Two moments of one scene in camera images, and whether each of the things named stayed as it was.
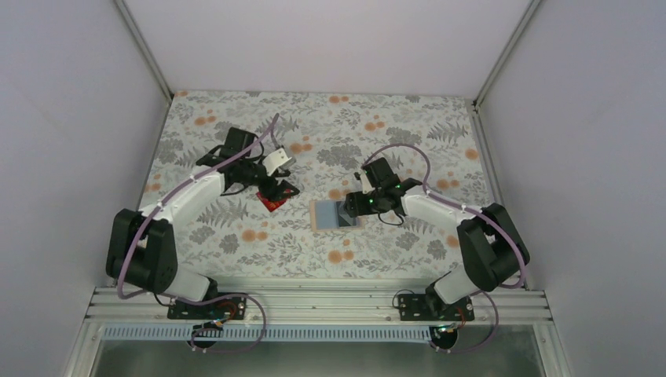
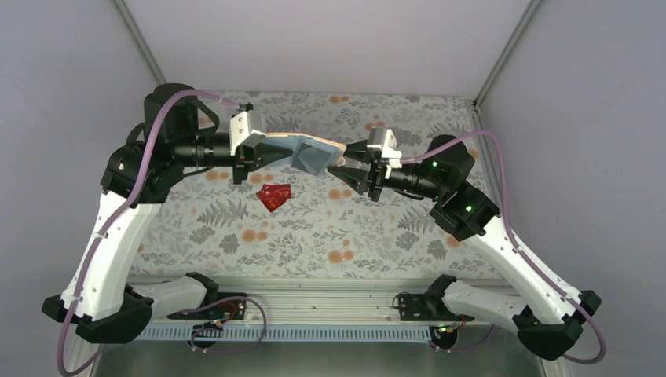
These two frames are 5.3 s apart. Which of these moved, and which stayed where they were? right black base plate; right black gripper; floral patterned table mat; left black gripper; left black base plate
Moved: left black gripper; right black gripper
Stayed: left black base plate; floral patterned table mat; right black base plate
